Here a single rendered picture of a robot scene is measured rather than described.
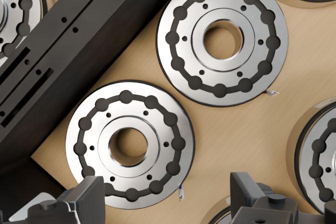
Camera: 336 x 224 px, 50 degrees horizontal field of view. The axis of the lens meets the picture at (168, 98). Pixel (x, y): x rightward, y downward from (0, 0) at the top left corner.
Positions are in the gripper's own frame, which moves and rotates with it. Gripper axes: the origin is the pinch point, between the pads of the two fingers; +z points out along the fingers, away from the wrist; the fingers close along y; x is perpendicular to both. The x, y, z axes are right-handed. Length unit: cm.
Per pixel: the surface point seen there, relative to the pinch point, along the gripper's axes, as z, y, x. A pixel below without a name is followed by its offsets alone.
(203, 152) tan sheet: 17.2, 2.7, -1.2
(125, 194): 14.3, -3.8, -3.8
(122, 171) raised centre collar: 13.5, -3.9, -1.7
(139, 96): 14.2, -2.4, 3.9
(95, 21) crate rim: 7.2, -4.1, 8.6
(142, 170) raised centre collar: 13.5, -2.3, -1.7
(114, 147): 15.6, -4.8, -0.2
